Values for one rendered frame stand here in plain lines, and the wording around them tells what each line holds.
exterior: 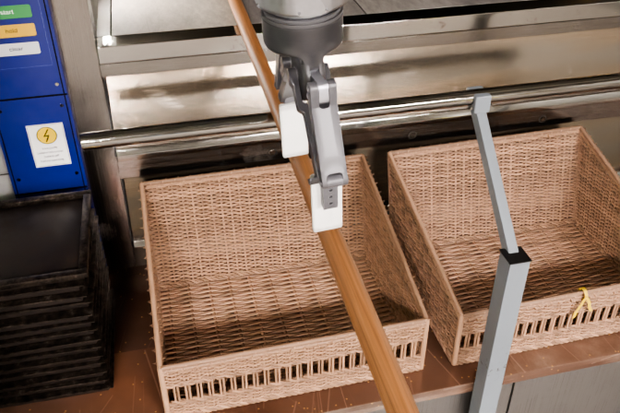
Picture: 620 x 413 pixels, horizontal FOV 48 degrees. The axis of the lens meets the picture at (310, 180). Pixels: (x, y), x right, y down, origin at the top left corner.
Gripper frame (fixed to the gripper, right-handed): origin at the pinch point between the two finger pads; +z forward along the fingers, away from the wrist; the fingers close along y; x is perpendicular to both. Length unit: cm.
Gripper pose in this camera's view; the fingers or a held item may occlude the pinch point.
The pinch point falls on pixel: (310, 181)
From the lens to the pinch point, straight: 74.7
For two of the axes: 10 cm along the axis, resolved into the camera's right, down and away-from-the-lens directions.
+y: 2.5, 5.8, -7.7
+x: 9.7, -1.8, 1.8
